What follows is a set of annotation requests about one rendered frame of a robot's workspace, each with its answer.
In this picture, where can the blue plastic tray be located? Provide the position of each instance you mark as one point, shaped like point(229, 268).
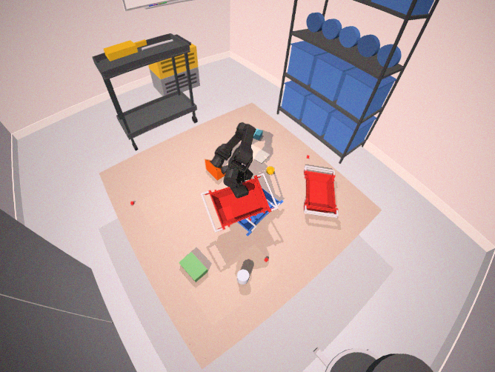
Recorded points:
point(259, 217)

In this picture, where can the light green block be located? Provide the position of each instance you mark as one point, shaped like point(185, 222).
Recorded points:
point(193, 267)

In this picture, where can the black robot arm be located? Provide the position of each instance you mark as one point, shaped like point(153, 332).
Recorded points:
point(243, 154)

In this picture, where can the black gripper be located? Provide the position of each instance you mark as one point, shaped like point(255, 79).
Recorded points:
point(239, 190)

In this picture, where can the white cylinder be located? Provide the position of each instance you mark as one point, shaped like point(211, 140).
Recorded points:
point(243, 277)

